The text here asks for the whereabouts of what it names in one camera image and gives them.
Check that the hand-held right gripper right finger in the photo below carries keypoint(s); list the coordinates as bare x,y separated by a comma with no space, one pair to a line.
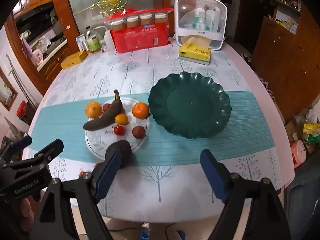
212,176

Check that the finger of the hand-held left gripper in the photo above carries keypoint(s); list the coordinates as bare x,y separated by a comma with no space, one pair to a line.
51,148
21,142

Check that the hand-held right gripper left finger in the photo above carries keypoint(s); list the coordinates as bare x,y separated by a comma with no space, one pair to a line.
107,177

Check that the dark avocado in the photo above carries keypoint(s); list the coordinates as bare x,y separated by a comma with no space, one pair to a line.
125,152

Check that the white printed plate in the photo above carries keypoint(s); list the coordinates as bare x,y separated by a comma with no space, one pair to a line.
140,146

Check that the big red lychee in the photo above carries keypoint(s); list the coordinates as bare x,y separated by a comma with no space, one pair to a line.
138,132

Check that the large orange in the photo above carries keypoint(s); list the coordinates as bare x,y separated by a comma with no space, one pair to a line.
140,110
93,109

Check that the small orange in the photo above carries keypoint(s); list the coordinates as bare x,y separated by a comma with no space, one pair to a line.
122,119

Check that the overripe dark banana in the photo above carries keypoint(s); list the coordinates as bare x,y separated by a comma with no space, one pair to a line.
110,117

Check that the small red lychee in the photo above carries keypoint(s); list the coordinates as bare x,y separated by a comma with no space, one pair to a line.
106,107

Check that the dark green scalloped plate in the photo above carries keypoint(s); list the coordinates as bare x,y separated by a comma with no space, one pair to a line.
190,105

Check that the person's left hand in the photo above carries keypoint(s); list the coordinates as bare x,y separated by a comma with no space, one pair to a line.
26,210

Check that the pink container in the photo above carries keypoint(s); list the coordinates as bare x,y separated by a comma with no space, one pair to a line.
298,153

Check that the yellow cardboard box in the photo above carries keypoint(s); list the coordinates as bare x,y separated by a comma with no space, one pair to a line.
73,59

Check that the blue denim cloth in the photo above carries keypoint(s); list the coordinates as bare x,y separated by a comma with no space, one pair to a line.
302,205

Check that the small white carton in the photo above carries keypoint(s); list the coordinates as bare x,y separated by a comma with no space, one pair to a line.
80,42

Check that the green label jar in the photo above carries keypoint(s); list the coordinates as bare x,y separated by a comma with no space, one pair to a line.
93,44

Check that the wooden kitchen cabinets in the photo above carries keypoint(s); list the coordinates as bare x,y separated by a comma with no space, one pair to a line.
42,30

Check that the clear plastic bottle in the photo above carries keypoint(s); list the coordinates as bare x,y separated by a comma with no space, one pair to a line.
88,32

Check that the yellow tissue pack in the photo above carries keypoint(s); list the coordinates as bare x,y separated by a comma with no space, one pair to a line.
195,53

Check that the brown wooden cabinet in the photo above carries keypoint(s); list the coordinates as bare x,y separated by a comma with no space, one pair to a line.
285,55

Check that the red paper cup package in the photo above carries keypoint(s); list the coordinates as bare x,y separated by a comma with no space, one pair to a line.
140,38

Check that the white storage box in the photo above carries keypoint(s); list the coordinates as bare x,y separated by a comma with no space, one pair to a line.
185,37

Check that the white cosmetic bottle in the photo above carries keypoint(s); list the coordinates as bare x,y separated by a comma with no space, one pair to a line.
210,17

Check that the white teal bottle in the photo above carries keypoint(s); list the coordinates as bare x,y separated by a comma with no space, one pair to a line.
199,17

